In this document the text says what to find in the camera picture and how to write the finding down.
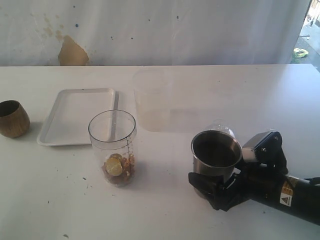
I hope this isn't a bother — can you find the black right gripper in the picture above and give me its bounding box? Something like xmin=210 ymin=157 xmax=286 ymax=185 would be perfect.
xmin=188 ymin=131 xmax=288 ymax=212

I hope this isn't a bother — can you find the stainless steel cup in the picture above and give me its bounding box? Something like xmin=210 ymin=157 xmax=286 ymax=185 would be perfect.
xmin=188 ymin=129 xmax=243 ymax=200

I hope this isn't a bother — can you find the gold foil coin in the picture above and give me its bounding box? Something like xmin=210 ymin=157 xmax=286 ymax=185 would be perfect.
xmin=105 ymin=157 xmax=123 ymax=177
xmin=109 ymin=153 xmax=123 ymax=161

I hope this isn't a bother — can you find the clear plastic shaker cup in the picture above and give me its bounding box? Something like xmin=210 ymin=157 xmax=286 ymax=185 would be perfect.
xmin=88 ymin=109 xmax=137 ymax=187

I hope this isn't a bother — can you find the brown wooden cup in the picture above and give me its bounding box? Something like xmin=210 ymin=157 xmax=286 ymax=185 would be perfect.
xmin=0 ymin=100 xmax=30 ymax=138

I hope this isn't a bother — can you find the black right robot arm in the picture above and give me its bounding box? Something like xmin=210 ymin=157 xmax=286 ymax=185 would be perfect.
xmin=188 ymin=130 xmax=320 ymax=224

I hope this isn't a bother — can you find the clear plastic dome lid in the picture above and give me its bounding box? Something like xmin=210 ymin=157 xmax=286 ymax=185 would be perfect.
xmin=204 ymin=119 xmax=236 ymax=138

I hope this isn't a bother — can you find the translucent plastic container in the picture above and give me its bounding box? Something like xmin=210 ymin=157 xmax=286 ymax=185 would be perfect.
xmin=132 ymin=67 xmax=173 ymax=132

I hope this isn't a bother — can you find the white rectangular tray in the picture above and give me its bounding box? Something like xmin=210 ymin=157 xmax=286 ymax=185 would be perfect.
xmin=37 ymin=88 xmax=117 ymax=147

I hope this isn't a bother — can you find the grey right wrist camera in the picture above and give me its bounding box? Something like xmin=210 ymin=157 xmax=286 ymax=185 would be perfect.
xmin=242 ymin=131 xmax=272 ymax=163

